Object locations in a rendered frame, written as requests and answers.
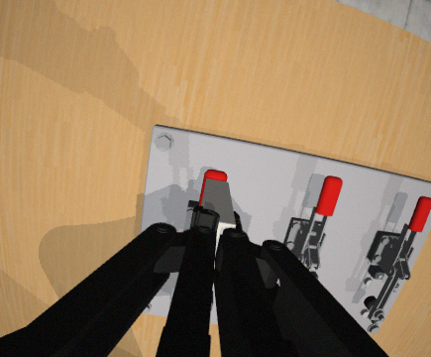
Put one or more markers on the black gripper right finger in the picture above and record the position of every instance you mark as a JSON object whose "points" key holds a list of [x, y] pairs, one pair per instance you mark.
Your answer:
{"points": [[255, 315]]}

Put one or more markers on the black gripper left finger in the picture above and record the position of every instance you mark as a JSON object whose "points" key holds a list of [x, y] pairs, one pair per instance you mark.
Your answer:
{"points": [[91, 319]]}

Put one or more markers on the grey fixture plate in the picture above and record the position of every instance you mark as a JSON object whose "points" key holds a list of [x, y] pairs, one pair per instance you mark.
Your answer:
{"points": [[269, 185]]}

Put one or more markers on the black toggle clamp with red handle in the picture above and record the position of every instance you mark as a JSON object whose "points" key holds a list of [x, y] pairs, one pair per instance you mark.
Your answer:
{"points": [[385, 252]]}

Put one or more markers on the grey toggle clamp with red handle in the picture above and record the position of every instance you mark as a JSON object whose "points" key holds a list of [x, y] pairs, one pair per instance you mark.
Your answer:
{"points": [[209, 174]]}

